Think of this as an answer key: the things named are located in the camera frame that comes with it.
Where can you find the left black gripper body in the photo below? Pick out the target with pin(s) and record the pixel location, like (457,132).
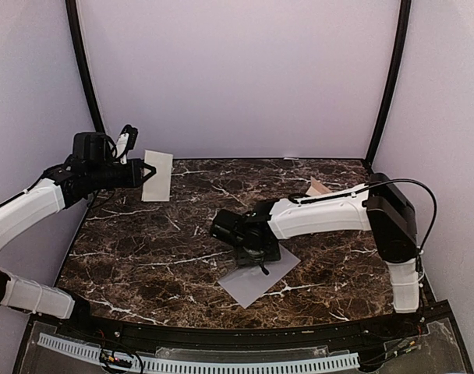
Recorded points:
(130,180)

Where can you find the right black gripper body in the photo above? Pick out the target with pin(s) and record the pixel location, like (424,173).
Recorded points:
(265,254)

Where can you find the beige decorated letter paper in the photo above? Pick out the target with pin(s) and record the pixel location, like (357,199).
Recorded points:
(158,187)

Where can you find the grey envelope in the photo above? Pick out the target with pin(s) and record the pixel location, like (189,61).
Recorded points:
(245,285)

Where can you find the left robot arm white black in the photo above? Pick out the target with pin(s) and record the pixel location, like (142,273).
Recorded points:
(96,163)

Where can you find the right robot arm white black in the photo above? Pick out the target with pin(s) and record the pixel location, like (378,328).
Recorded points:
(377,206)

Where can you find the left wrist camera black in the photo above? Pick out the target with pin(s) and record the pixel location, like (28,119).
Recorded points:
(127,139)

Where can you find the white slotted cable duct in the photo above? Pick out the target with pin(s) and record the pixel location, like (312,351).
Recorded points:
(177,360)

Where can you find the black front table rail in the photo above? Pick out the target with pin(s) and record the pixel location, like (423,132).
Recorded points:
(364,333)

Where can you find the left black frame post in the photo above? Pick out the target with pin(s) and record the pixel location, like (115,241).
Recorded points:
(73,18)

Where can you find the black frame post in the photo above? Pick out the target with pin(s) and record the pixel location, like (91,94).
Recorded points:
(73,18)
(391,83)

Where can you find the right black frame post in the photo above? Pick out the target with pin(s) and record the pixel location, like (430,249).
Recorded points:
(391,83)

